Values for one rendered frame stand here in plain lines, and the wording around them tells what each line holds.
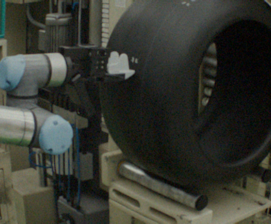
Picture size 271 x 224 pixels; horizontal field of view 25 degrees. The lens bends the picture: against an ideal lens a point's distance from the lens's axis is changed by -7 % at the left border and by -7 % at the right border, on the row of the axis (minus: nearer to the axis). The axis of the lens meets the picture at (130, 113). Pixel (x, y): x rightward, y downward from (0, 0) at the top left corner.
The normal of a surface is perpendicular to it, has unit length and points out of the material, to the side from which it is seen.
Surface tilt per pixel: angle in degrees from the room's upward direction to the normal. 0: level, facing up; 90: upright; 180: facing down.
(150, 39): 60
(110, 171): 90
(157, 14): 45
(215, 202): 0
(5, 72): 84
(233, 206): 0
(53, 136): 90
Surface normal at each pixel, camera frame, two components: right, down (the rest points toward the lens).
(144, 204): -0.79, 0.17
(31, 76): 0.61, 0.23
